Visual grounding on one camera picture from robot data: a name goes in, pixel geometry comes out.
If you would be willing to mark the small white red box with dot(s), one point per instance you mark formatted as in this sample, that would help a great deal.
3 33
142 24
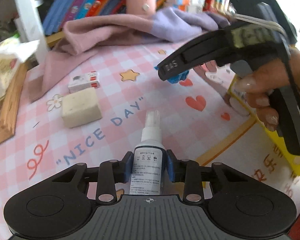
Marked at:
84 81

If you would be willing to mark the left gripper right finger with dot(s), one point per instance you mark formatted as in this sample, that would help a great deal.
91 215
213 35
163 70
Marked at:
187 172

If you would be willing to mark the pink purple blanket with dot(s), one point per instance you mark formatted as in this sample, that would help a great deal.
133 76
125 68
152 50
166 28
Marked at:
82 38

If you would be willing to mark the wooden chess box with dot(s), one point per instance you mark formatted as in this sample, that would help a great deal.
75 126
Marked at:
9 104

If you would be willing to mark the blue cloth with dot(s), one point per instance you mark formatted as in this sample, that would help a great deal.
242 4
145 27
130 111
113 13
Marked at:
164 73

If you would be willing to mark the beige tissue pack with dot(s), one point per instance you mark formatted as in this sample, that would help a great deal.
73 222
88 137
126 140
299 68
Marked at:
12 54

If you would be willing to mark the beige eraser block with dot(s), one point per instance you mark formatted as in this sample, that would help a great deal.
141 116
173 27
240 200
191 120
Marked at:
80 108

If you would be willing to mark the orange blue white carton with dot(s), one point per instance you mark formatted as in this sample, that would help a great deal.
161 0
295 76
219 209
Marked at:
191 6

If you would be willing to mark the pink checkered tablecloth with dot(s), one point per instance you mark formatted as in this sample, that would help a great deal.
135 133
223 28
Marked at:
199 121

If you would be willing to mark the white blue spray bottle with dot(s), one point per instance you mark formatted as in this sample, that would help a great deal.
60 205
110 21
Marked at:
149 158

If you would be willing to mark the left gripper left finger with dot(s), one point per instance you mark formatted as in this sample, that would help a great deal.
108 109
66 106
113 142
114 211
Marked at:
110 173

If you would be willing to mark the person's right hand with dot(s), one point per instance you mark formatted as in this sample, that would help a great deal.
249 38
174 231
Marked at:
271 75

